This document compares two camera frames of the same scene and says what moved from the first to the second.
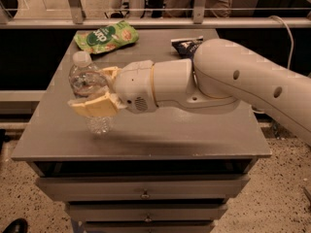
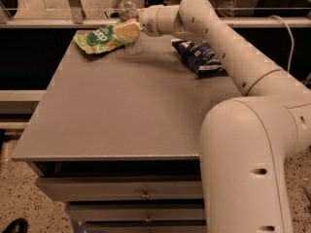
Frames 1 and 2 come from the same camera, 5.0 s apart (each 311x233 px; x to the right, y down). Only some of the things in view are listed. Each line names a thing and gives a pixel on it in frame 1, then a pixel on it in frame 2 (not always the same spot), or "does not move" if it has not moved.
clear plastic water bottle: [87, 82] → [127, 12]
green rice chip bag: [102, 39] does not move
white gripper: [133, 84] → [148, 20]
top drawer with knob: [199, 187] does not move
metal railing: [199, 21] does not move
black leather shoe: [18, 225] does not move
